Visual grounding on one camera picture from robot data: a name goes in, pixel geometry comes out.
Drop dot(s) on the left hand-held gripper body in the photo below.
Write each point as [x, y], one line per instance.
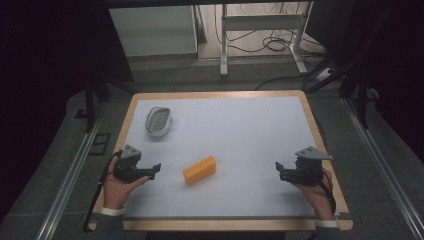
[128, 165]

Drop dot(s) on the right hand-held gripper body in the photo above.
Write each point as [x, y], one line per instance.
[306, 168]

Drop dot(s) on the person's right hand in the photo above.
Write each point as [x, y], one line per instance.
[316, 196]

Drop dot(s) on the person's left hand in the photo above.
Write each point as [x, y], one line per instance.
[116, 193]

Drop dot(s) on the orange soap bar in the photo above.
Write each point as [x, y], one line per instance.
[199, 170]

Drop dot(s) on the grey soap dish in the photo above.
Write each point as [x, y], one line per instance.
[158, 121]

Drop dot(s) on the white table mat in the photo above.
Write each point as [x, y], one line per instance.
[240, 133]

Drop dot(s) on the black metal stand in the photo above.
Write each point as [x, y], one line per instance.
[361, 100]
[90, 100]

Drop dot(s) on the white power strip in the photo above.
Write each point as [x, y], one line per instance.
[324, 75]

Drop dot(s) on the dark curtain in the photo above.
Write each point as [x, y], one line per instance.
[43, 66]
[393, 66]

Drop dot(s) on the white cabinet panel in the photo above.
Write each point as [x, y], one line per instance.
[153, 30]

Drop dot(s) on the black floor bracket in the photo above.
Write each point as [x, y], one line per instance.
[100, 144]

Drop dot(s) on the metal floor rail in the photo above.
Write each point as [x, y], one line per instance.
[383, 160]
[66, 180]

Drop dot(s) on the white desk frame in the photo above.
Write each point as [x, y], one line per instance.
[263, 22]

